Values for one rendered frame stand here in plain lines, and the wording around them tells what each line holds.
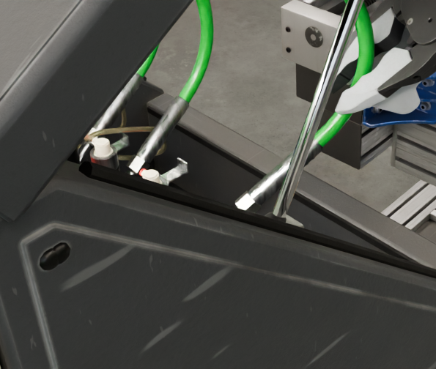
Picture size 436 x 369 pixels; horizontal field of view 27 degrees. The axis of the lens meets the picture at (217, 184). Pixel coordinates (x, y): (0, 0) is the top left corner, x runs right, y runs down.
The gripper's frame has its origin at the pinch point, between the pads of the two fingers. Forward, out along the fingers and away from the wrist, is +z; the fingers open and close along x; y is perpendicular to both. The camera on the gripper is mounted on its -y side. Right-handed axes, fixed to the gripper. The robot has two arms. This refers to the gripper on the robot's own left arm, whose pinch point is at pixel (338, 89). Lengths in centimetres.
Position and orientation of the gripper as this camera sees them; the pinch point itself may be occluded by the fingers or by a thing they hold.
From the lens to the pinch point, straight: 84.0
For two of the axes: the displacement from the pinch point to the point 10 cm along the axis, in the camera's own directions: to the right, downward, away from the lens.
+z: -6.6, 5.4, 5.3
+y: 7.4, 3.4, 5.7
